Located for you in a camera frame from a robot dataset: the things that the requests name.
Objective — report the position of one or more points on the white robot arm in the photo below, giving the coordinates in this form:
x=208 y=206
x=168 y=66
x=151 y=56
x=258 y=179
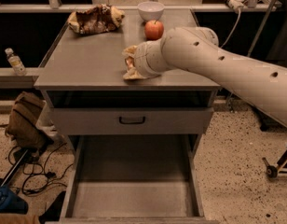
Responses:
x=195 y=50

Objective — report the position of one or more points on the grey drawer cabinet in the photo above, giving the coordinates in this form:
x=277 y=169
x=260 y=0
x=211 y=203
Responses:
x=86 y=72

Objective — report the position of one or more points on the white bowl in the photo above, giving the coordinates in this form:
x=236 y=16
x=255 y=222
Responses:
x=150 y=10

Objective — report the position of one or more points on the orange soda can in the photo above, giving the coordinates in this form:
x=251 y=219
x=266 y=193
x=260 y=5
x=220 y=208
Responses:
x=129 y=63

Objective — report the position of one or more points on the clear plastic water bottle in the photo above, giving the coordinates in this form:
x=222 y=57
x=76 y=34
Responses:
x=15 y=62

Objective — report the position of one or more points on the brown chip bag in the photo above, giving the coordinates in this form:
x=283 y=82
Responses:
x=96 y=20

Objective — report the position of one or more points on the black drawer handle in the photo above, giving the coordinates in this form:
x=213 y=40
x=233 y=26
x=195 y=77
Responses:
x=131 y=121

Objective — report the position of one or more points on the brown backpack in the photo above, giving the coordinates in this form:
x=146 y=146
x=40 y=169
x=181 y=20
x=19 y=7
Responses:
x=22 y=121

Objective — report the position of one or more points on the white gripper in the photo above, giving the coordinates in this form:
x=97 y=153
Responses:
x=141 y=62

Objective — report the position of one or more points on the black wheeled stand base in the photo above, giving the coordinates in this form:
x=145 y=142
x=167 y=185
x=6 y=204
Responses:
x=272 y=171

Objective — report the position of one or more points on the red apple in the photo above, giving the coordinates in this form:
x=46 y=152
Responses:
x=153 y=30

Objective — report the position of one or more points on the white power adapter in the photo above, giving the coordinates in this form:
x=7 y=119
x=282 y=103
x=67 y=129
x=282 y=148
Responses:
x=235 y=0

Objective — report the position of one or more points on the closed grey top drawer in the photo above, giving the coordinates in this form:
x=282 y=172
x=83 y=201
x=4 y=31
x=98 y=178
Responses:
x=89 y=121

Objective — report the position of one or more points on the open grey middle drawer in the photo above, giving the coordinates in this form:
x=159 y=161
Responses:
x=133 y=179

